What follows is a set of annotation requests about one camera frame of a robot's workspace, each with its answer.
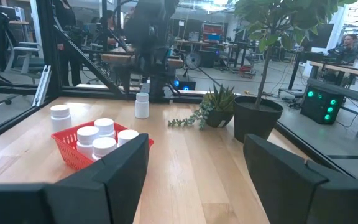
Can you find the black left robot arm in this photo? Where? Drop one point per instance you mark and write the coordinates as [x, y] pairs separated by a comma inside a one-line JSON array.
[[149, 31]]

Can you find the small potted succulent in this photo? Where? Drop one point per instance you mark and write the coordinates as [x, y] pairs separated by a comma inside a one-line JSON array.
[[219, 105]]

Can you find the silver aluminium bracket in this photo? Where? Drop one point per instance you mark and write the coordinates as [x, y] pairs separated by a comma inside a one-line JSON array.
[[42, 84]]

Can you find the white pill bottle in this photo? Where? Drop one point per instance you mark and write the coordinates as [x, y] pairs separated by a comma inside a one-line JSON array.
[[60, 116], [87, 138], [142, 105], [105, 127], [127, 137], [103, 147]]

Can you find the person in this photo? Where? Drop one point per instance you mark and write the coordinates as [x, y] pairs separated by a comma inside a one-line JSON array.
[[348, 46], [71, 62]]

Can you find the black computer with green lights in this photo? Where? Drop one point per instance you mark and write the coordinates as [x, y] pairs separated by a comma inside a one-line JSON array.
[[320, 105]]

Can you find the red plastic basket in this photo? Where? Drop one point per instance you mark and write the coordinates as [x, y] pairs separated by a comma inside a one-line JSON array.
[[70, 149]]

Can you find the grey office chair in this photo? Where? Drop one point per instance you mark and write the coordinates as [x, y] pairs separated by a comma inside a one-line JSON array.
[[26, 53]]

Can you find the red storage rack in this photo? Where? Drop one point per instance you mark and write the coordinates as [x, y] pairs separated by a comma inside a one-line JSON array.
[[212, 31]]

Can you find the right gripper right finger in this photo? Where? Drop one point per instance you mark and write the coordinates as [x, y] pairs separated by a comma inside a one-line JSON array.
[[284, 193]]

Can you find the wooden workbench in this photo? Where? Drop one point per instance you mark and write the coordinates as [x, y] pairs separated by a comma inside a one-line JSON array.
[[113, 58]]

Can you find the wooden desk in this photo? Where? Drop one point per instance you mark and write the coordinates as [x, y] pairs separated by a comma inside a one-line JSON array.
[[346, 69]]

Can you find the black device with blue light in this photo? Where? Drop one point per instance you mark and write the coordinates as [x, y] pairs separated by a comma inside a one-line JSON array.
[[185, 85]]

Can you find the round floor fan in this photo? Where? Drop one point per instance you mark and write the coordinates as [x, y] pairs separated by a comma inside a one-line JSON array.
[[193, 60]]

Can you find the tall green potted plant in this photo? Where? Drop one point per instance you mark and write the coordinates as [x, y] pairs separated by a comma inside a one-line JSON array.
[[258, 118]]

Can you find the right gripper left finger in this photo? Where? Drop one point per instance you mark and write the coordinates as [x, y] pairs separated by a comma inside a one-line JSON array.
[[110, 193]]

